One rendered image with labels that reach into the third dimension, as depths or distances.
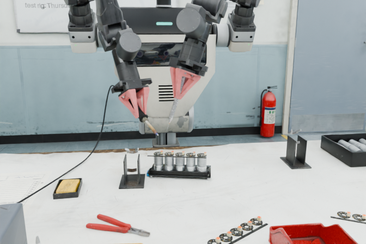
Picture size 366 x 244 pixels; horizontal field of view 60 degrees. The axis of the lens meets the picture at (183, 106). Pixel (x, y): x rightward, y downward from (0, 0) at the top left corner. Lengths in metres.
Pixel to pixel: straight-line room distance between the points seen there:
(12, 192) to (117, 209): 0.27
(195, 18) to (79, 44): 0.60
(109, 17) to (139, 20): 0.33
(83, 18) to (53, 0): 2.23
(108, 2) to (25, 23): 2.62
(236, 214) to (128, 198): 0.24
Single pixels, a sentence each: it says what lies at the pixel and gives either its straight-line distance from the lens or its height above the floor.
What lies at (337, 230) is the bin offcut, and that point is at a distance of 0.62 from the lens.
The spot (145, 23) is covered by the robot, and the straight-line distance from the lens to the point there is 1.24.
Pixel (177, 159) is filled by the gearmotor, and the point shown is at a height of 0.80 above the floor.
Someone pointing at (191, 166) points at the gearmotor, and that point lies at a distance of 0.83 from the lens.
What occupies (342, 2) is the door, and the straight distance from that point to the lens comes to 3.92.
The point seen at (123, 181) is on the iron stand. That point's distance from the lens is 0.83.
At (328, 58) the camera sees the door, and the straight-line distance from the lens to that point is 3.87.
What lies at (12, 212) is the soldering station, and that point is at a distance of 0.58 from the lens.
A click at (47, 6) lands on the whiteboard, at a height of 1.37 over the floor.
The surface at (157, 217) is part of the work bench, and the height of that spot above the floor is 0.75.
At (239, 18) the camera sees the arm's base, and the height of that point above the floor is 1.17.
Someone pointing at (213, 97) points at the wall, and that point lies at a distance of 3.49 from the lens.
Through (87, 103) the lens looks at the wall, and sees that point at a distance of 3.46.
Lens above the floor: 1.11
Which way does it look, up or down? 13 degrees down
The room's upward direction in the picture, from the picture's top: straight up
